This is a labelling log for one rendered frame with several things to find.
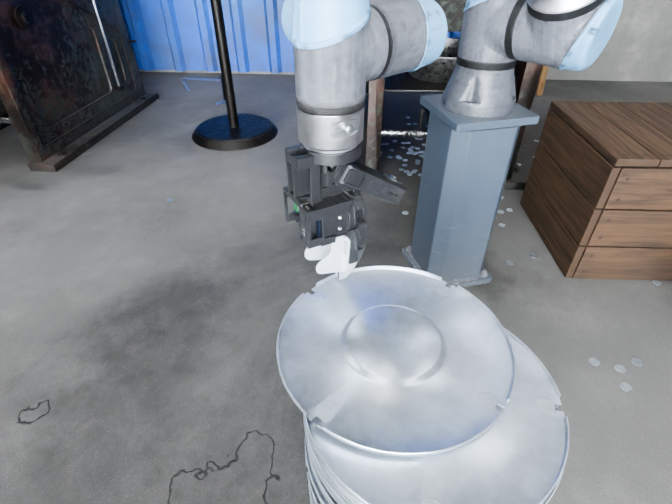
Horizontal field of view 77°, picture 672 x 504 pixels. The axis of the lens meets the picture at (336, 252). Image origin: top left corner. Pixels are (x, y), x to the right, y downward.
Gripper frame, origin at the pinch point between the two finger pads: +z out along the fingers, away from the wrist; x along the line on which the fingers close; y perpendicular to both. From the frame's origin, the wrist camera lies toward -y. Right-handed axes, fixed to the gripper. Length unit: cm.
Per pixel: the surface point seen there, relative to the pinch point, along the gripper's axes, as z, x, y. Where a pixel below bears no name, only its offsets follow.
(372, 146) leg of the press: 21, -77, -55
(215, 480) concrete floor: 35.6, 1.5, 25.8
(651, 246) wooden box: 24, 4, -87
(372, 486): 2.4, 26.6, 12.1
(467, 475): 2.4, 30.2, 3.5
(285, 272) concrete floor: 36, -44, -7
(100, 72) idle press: 13, -195, 21
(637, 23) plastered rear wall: 3, -116, -262
